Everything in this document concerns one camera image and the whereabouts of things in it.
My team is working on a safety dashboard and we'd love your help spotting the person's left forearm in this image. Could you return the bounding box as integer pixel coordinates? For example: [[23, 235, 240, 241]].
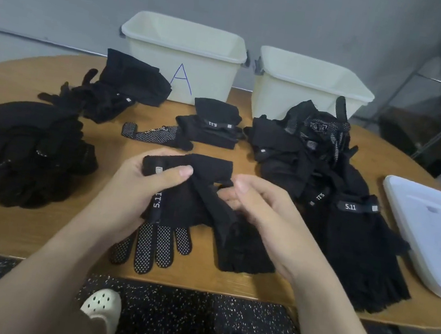
[[0, 202, 126, 334]]

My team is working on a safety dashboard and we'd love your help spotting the metal rack frame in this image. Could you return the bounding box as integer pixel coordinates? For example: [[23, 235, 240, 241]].
[[365, 16, 441, 178]]

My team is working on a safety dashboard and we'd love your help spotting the white flat tray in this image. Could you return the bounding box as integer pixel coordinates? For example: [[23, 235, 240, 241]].
[[367, 173, 441, 303]]

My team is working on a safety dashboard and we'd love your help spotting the black fingerless glove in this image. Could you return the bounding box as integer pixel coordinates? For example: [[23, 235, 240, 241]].
[[126, 145, 291, 280], [291, 186, 425, 319]]

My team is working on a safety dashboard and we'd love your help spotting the person's right hand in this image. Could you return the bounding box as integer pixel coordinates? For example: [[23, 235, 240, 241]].
[[205, 170, 342, 289]]

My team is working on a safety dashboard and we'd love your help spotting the person's left white shoe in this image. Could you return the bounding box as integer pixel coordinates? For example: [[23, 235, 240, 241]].
[[77, 285, 125, 334]]

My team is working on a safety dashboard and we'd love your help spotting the person's left hand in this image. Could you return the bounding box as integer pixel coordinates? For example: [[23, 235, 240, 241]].
[[82, 138, 197, 253]]

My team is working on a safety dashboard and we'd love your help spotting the white plastic bin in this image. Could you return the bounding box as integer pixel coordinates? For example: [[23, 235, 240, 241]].
[[246, 44, 381, 137], [110, 7, 255, 113]]

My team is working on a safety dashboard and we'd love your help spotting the grey wall pipe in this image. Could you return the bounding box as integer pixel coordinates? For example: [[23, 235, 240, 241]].
[[0, 28, 122, 60]]

